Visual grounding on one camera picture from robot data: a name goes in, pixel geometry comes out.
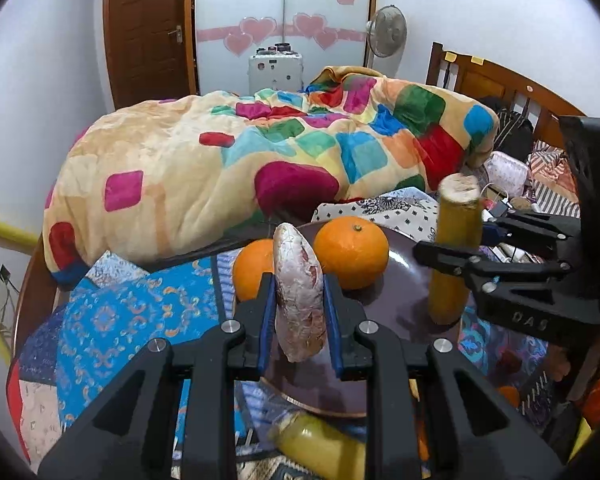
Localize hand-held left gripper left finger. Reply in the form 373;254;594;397
37;272;277;480

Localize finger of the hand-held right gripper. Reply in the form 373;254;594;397
412;240;577;292
481;209;582;257

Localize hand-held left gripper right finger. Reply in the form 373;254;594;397
324;276;567;480

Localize reddish sweet potato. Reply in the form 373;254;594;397
272;222;329;364

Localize dark brown plate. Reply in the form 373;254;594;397
229;219;477;419

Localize small orange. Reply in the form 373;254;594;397
232;239;276;303
497;385;522;409

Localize striped cloth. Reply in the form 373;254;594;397
526;139;583;220

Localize pink pillow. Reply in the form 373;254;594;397
484;151;530;202

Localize large orange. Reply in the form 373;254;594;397
312;216;390;291

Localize black bag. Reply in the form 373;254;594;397
491;106;537;162

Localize black and white patterned cloth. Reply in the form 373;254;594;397
311;186;443;242

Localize blue patchwork cloth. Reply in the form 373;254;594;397
6;247;261;466

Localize wooden bed headboard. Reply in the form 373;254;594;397
425;41;589;153

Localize colourful checked blanket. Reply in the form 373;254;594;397
42;65;502;282

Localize white appliance with knobs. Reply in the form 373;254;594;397
247;42;305;97

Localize standing fan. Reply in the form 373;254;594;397
364;5;409;70

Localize brown wooden door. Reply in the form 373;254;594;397
102;0;199;112

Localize frosted wardrobe with pink hearts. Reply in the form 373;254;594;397
194;0;379;97

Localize yellow chair frame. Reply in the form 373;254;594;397
0;216;40;367

